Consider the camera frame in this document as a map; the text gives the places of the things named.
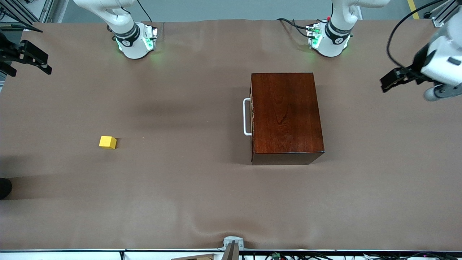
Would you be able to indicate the yellow cube block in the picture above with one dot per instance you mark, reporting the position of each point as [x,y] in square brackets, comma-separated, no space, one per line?
[107,142]

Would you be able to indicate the dark red wooden cabinet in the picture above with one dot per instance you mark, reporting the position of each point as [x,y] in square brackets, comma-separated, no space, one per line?
[285,115]

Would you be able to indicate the brown board piece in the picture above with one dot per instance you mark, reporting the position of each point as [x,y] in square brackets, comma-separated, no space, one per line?
[198,257]

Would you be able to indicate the white table edge rail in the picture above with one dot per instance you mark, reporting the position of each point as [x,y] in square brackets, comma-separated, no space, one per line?
[72,255]

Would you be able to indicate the grey metal bracket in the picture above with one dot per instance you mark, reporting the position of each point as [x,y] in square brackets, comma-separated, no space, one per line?
[231,245]

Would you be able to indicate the black round object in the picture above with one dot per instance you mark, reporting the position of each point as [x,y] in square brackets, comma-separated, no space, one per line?
[3,187]

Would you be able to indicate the aluminium frame profile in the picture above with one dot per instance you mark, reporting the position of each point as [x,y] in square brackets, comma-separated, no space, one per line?
[46,9]
[447,10]

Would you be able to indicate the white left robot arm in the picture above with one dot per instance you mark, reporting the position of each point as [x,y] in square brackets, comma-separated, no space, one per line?
[335,39]

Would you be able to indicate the brown table cover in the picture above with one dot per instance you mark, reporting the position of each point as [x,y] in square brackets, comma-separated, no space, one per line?
[108,198]

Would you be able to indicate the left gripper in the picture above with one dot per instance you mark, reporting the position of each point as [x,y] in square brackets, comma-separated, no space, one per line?
[418,63]

